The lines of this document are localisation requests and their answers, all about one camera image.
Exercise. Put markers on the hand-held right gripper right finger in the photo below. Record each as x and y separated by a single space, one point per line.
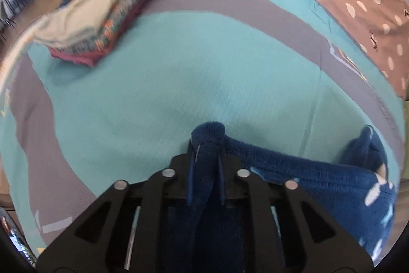
222 187

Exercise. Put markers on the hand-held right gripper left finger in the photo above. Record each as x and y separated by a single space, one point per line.
190 184

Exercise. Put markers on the blue star fleece garment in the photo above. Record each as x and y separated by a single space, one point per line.
319 186

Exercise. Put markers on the stack of folded clothes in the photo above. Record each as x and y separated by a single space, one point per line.
86 12

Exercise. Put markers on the turquoise and grey blanket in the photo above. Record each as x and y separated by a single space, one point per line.
159 84

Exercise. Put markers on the maroon folded cloth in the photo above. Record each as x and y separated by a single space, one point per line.
81 58

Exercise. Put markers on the patterned folded cloth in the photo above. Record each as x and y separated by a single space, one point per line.
129 6

